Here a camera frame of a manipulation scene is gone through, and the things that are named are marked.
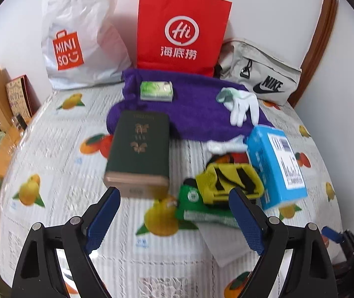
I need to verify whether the white paper sheet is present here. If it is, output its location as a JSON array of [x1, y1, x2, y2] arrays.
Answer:
[[198, 222, 246, 268]]

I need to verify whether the fruit printed tablecloth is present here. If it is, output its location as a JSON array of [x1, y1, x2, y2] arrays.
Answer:
[[0, 84, 344, 298]]

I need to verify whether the green packet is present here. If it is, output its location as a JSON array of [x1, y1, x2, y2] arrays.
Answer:
[[175, 184, 241, 228]]

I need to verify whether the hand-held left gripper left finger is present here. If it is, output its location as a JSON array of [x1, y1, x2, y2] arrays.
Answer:
[[11, 186, 122, 298]]

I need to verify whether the red paper bag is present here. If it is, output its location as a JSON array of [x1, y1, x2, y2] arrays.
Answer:
[[137, 0, 233, 77]]

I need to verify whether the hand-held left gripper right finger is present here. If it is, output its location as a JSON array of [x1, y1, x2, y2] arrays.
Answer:
[[228, 187, 340, 298]]

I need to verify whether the blue tissue pack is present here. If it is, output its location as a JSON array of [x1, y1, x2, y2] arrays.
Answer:
[[246, 126, 308, 211]]

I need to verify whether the brown printed box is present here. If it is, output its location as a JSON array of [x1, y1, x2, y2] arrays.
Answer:
[[6, 75, 40, 119]]

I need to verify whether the brown wooden frame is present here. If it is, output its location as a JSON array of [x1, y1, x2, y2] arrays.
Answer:
[[288, 0, 339, 108]]

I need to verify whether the orange cardboard box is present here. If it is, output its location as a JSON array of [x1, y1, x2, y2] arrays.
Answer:
[[0, 127, 23, 180]]

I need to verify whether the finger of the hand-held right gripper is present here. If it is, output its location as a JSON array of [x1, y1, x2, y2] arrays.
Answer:
[[321, 227, 341, 244]]

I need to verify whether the white plastic shopping bag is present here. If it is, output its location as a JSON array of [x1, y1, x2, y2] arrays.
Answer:
[[41, 0, 132, 91]]

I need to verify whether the beige waist bag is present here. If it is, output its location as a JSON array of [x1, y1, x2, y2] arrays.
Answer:
[[215, 39, 302, 106]]

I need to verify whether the dark green box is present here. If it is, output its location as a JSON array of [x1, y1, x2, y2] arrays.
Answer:
[[103, 111, 170, 199]]

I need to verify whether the small green tissue pack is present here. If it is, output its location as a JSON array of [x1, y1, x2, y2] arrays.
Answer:
[[140, 81, 174, 102]]

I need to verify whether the purple towel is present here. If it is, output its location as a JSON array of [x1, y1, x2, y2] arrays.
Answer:
[[106, 68, 275, 143]]

